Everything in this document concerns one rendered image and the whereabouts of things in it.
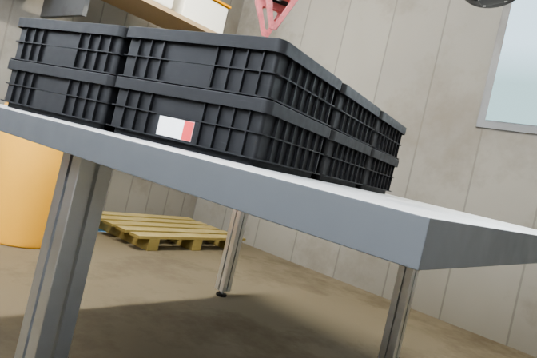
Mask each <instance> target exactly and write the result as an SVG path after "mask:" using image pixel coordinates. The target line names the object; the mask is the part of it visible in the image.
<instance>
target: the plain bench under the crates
mask: <svg viewBox="0 0 537 358"><path fill-rule="evenodd" d="M7 106H8V105H2V104H0V131H2V132H4V133H8V134H11V135H14V136H16V137H20V138H23V139H26V140H28V141H32V142H35V143H38V144H40V145H44V146H47V147H50V148H51V149H56V150H58V151H61V152H63V155H62V162H61V165H60V169H59V172H58V179H57V182H56V185H55V189H54V195H53V198H52V202H51V206H50V211H49V215H48V218H47V222H46V228H45V232H44V235H43V238H42V245H41V248H40V252H39V255H38V261H37V265H36V269H35V272H34V278H33V281H32V285H31V289H30V294H29V298H28V301H27V306H26V311H25V315H24V318H23V322H22V328H21V331H20V335H19V338H18V344H17V348H16V352H15V355H14V358H68V355H69V352H70V345H71V342H72V339H73V335H74V329H75V325H76V322H77V318H78V312H79V308H80V305H81V302H82V295H83V292H84V288H85V285H86V279H87V275H88V271H89V268H90V262H91V258H92V255H93V249H94V246H95V242H96V238H97V232H98V229H99V225H100V221H101V215H102V212H103V209H104V204H105V199H106V195H107V192H108V188H109V182H110V178H111V175H112V172H113V169H116V170H118V171H121V172H123V173H128V174H130V175H133V176H135V177H140V178H142V179H145V180H147V181H152V182H154V183H157V184H159V185H163V186H166V187H169V188H171V189H175V190H178V191H181V192H183V193H187V194H190V195H193V196H195V197H199V198H202V199H205V200H207V201H211V202H214V203H217V204H219V205H223V206H225V207H228V208H231V209H233V213H232V216H231V220H230V223H229V230H228V233H227V237H226V241H225V247H224V250H223V254H222V258H221V263H220V268H219V271H218V274H217V281H216V284H215V289H217V290H219V291H220V292H216V295H217V296H220V297H226V296H227V294H226V293H224V292H230V290H231V287H232V283H233V277H234V273H235V270H236V266H237V260H238V256H239V252H240V249H241V242H242V239H243V236H244V232H245V226H246V222H247V219H248V215H252V216H255V217H259V218H261V219H264V220H267V221H271V222H273V223H276V224H278V225H283V226H285V227H288V228H290V229H295V230H297V231H300V232H302V233H307V234H309V235H312V236H314V237H319V238H321V239H324V240H326V241H331V242H333V243H336V244H338V245H343V246H345V247H348V248H350V249H355V250H357V251H360V252H362V253H367V254H369V255H372V256H374V257H379V258H381V259H384V260H386V261H391V262H393V263H396V264H398V265H399V268H398V272H397V275H396V282H395V286H394V289H393V293H392V299H391V303H390V307H389V310H388V317H387V320H386V324H385V328H384V334H383V338H382V341H381V345H380V351H379V355H378V358H399V356H400V350H401V346H402V343H403V338H404V333H405V328H406V325H407V322H408V315H409V312H410V307H411V304H412V298H413V294H414V290H415V286H416V280H417V277H418V273H419V271H420V270H433V269H457V268H470V267H483V266H496V265H521V264H534V263H537V229H531V228H527V227H523V226H520V225H514V224H510V223H507V222H503V221H497V220H494V219H490V218H486V217H481V216H477V215H473V214H470V213H464V212H460V211H456V210H453V209H447V208H444V207H439V206H436V205H430V204H427V203H423V202H419V201H414V200H410V199H406V198H402V197H397V196H393V195H390V194H382V193H375V192H371V191H367V190H363V189H357V188H353V187H348V186H344V185H338V184H333V183H330V182H326V181H319V180H315V179H312V178H307V177H300V176H296V175H292V174H288V173H281V172H277V171H273V170H269V169H262V168H258V167H254V166H251V165H244V164H241V163H237V162H234V161H228V160H225V159H221V158H217V157H211V156H208V155H204V154H201V153H195V152H192V151H188V150H184V149H178V148H175V147H172V146H168V145H162V144H158V143H155V142H151V141H146V140H142V139H139V138H135V137H129V136H126V135H122V134H119V133H114V132H110V131H106V130H103V129H96V128H93V127H89V126H86V125H79V124H76V123H73V122H69V121H63V120H60V119H57V118H53V117H47V116H43V115H40V114H36V113H31V112H27V111H23V110H20V109H14V108H10V107H7Z"/></svg>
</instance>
